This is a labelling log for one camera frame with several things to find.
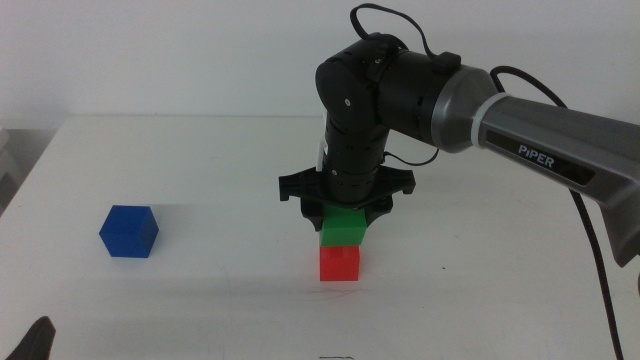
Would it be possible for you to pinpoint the green cube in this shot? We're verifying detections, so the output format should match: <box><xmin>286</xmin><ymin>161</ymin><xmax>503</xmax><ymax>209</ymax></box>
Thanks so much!
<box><xmin>319</xmin><ymin>203</ymin><xmax>369</xmax><ymax>247</ymax></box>

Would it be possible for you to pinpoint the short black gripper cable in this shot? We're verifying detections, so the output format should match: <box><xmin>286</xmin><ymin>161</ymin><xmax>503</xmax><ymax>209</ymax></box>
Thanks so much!
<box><xmin>383</xmin><ymin>151</ymin><xmax>440</xmax><ymax>168</ymax></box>

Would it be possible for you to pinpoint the thin black right camera cable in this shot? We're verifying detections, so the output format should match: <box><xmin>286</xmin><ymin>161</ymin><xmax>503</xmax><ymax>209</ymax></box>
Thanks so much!
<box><xmin>349</xmin><ymin>3</ymin><xmax>462</xmax><ymax>76</ymax></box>

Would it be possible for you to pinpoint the red cube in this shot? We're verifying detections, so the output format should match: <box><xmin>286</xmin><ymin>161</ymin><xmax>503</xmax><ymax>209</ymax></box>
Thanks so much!
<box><xmin>319</xmin><ymin>244</ymin><xmax>362</xmax><ymax>282</ymax></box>

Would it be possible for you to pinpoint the blue cube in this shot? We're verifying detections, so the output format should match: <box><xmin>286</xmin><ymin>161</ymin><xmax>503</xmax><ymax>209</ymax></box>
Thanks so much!
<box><xmin>98</xmin><ymin>204</ymin><xmax>160</xmax><ymax>259</ymax></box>

